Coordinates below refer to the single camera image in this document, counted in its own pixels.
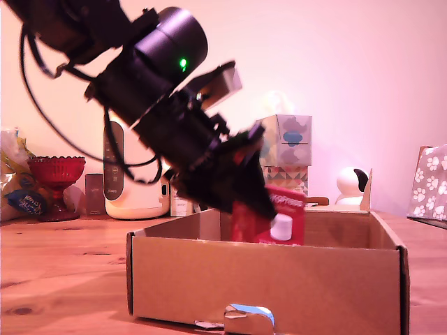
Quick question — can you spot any red coffee filter carton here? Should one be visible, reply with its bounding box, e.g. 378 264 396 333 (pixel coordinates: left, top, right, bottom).
230 184 307 246

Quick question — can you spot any white printed carton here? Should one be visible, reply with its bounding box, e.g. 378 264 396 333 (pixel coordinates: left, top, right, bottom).
169 174 195 218

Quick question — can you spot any box with triangle pattern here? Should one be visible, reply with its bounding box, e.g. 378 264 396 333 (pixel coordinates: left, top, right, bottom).
261 165 310 200

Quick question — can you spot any cube tissue box cloud print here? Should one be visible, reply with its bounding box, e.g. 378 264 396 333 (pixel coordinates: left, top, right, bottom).
256 114 313 168

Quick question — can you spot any open cardboard box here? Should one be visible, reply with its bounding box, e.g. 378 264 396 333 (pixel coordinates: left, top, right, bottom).
125 169 410 335

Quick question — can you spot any small dark brown box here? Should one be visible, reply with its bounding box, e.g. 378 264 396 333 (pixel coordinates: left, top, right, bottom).
85 173 106 217

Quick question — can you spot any flat brown leather item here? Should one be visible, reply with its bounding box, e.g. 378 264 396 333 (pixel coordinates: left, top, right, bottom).
302 196 330 207

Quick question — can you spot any cream electric kettle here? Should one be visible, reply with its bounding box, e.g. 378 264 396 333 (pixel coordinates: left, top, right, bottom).
103 110 173 221

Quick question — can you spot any white tissue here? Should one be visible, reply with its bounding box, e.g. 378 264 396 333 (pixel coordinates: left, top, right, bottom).
260 90 298 117

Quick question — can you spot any red glass footed bowl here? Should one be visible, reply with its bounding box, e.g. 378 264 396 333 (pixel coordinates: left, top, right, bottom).
27 156 87 222

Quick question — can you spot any clear plastic snack bag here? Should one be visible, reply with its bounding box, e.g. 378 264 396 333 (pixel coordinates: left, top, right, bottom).
0 126 53 223

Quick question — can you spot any short black looping cable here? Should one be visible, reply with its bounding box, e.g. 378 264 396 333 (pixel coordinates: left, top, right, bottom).
103 107 167 186

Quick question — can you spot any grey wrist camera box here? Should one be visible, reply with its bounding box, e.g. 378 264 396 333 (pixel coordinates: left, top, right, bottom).
181 61 244 110

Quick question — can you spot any small white round camera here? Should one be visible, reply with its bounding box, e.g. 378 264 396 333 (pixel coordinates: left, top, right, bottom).
334 166 370 207

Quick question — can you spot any long black looping cable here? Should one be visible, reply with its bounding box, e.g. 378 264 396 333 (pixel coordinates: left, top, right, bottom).
19 24 105 163

